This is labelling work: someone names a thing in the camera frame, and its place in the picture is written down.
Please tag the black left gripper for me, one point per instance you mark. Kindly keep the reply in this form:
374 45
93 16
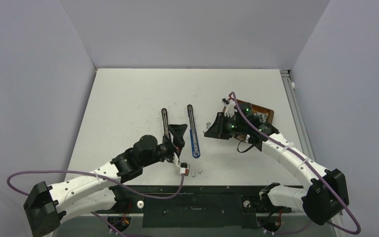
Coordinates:
177 132

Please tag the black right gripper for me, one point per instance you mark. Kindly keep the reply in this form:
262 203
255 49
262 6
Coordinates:
217 131

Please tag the black stapler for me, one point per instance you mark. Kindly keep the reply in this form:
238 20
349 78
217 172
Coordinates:
165 122

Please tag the blue stapler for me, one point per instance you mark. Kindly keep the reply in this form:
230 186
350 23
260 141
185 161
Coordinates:
195 147

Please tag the brown wooden tray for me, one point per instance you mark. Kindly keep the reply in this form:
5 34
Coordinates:
248 110

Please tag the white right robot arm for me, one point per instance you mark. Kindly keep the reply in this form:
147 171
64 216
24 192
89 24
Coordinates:
323 193

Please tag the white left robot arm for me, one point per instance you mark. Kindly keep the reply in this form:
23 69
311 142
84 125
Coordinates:
47 206

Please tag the pile of staple strips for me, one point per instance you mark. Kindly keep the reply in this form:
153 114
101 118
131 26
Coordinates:
261 116

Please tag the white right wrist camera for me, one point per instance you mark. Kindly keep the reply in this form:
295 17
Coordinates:
229 107

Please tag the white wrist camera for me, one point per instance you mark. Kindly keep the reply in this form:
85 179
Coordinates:
229 107
180 168

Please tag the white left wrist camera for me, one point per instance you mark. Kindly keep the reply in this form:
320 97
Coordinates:
180 168

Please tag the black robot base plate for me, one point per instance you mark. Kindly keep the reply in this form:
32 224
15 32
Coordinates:
200 207

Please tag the aluminium side rail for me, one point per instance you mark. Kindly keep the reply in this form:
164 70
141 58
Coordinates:
291 120

